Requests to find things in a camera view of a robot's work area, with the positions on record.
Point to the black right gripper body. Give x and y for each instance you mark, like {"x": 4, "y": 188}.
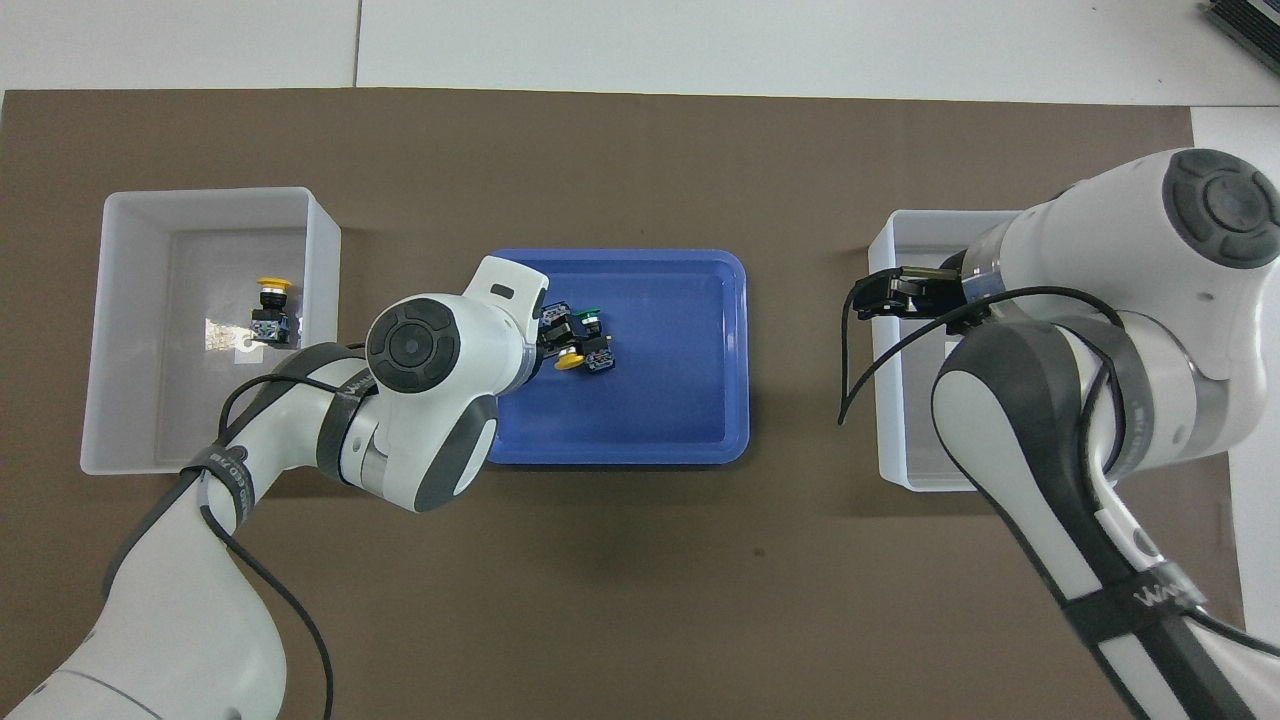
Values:
{"x": 935, "y": 292}

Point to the yellow push button switch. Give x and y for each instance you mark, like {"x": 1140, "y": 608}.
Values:
{"x": 568, "y": 361}
{"x": 271, "y": 322}

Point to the green push button switch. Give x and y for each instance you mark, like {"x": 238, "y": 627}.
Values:
{"x": 600, "y": 358}

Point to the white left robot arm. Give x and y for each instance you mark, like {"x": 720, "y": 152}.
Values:
{"x": 190, "y": 600}

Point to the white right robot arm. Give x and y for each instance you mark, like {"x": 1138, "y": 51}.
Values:
{"x": 1080, "y": 250}

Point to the blue plastic tray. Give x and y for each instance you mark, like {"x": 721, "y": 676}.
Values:
{"x": 660, "y": 400}

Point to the translucent white plastic box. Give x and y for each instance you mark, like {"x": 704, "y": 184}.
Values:
{"x": 130, "y": 330}
{"x": 895, "y": 430}

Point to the brown paper mat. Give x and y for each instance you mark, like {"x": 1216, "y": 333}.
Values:
{"x": 640, "y": 600}

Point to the white paper label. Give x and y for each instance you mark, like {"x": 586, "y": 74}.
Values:
{"x": 243, "y": 352}

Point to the grey metal device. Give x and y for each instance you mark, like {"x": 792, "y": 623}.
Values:
{"x": 1250, "y": 25}

